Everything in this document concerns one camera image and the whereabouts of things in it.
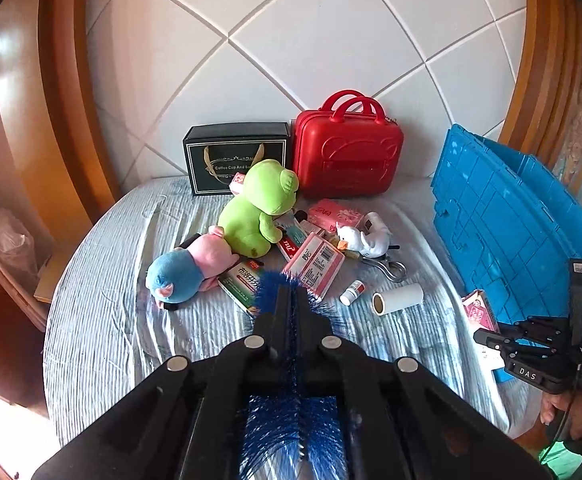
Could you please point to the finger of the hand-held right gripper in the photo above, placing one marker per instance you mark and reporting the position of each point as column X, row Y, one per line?
column 501, row 344
column 546, row 331

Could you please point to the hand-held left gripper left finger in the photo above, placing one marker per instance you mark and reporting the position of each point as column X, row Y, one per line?
column 276, row 321

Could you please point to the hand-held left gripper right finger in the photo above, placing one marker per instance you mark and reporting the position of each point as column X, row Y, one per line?
column 309, row 326

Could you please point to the pink card box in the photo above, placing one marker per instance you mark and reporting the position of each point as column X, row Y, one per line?
column 480, row 312

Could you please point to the pink barcode tissue pack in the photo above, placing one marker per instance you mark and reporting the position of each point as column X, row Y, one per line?
column 316, row 265

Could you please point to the blue bristle brush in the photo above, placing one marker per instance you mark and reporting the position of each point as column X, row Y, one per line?
column 271, row 427

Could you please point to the green frog plush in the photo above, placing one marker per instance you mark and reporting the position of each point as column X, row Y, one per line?
column 251, row 210

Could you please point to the blue plastic crate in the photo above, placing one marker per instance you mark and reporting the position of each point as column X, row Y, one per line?
column 496, row 220

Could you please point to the green white medicine box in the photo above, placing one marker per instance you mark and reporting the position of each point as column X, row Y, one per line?
column 238, row 282

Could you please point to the small white bottle red label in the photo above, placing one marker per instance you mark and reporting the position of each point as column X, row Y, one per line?
column 352, row 293

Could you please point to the red teal medicine box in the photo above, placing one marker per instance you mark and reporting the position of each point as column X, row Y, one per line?
column 296, row 242

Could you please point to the white paper roll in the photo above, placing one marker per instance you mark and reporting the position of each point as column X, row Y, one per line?
column 401, row 299

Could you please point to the metal spring clip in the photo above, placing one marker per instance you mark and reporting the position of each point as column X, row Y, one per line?
column 388, row 269

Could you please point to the person's green clothing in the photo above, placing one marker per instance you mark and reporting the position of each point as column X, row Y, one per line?
column 566, row 462

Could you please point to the white duck plush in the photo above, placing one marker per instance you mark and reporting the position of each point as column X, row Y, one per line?
column 368, row 242

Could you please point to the pink pig plush blue hat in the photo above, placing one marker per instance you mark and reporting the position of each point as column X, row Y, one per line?
column 181, row 272

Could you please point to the pink floral tissue pack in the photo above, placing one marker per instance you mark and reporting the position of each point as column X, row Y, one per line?
column 237, row 182
column 333, row 214

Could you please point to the white roll brown label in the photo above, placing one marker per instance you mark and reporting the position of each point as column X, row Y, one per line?
column 377, row 220

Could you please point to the red small suitcase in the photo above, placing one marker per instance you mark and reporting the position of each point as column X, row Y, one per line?
column 348, row 155

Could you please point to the black gift box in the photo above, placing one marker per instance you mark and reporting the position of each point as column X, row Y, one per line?
column 221, row 150

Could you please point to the clear plastic bag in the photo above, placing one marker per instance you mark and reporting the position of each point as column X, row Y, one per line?
column 11, row 245

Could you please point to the white padded headboard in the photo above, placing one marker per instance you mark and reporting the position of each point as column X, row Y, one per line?
column 271, row 35

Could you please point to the wooden headboard frame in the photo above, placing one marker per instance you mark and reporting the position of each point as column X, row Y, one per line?
column 61, row 85

